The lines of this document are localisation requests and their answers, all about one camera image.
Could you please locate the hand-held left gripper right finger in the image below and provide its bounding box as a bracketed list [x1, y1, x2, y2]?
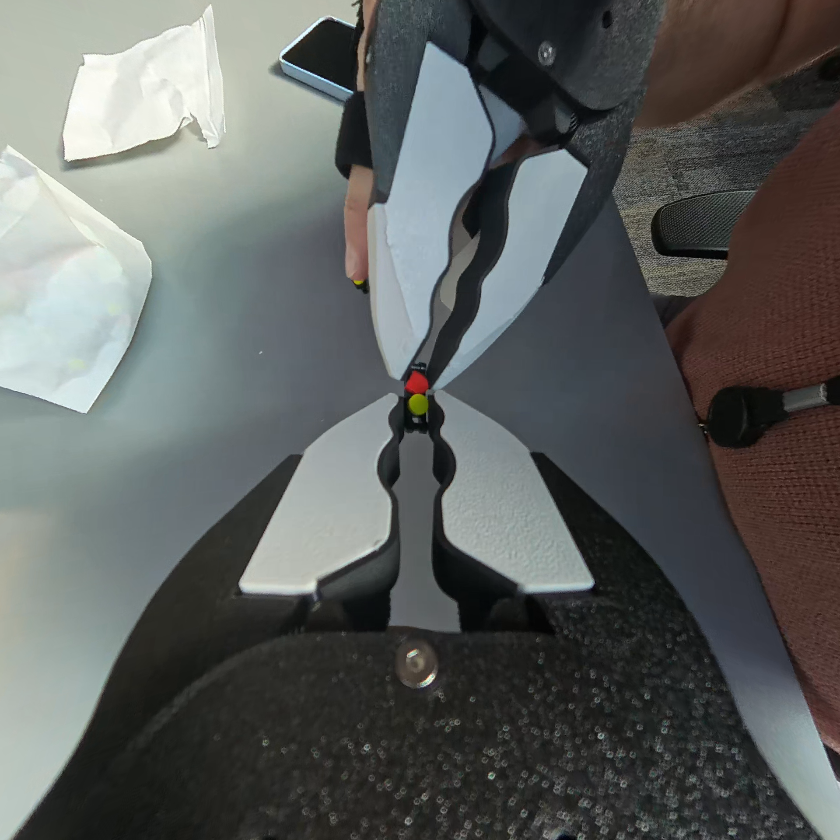
[430, 390, 596, 632]

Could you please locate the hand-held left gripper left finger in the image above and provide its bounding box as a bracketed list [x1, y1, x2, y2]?
[238, 392, 403, 632]

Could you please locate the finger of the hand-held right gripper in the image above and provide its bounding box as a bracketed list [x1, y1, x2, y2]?
[365, 41, 497, 383]
[427, 146, 589, 393]

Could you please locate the person's right hand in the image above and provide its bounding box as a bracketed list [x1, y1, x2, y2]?
[344, 164, 380, 282]

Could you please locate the grey mesh chair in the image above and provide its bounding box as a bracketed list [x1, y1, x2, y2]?
[651, 190, 760, 260]

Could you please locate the light blue phone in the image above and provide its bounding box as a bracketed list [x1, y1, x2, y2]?
[279, 16, 363, 104]

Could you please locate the black knob grey stem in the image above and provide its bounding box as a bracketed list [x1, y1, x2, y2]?
[705, 379, 840, 449]

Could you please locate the flat white paper bag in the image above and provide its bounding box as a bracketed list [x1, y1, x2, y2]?
[62, 5, 227, 163]

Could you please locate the crumpled white paper bag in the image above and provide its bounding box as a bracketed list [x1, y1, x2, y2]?
[0, 144, 153, 414]

